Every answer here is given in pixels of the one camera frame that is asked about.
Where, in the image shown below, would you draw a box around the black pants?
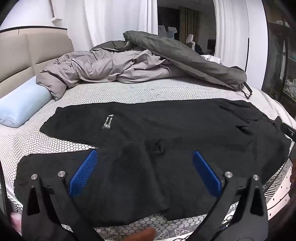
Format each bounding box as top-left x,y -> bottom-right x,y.
14,99 -> 291,227

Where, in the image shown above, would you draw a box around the dark open wardrobe shelf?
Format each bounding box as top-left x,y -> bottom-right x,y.
261,1 -> 295,109

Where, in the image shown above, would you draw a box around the white honeycomb mattress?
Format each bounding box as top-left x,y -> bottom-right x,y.
1,78 -> 295,240

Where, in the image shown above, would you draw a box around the dark grey sleeping bag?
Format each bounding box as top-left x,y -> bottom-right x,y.
92,31 -> 252,99

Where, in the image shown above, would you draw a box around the light blue pillow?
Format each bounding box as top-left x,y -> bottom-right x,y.
1,76 -> 51,128

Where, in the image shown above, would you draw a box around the grey rumpled duvet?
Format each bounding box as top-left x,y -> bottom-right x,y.
36,48 -> 185,100

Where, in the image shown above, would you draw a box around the white office chair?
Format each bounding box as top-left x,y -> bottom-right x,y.
186,34 -> 196,50

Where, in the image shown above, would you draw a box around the beige upholstered headboard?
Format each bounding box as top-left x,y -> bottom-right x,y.
1,26 -> 74,97

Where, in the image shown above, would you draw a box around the white sheer curtain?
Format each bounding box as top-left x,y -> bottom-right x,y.
84,0 -> 158,46

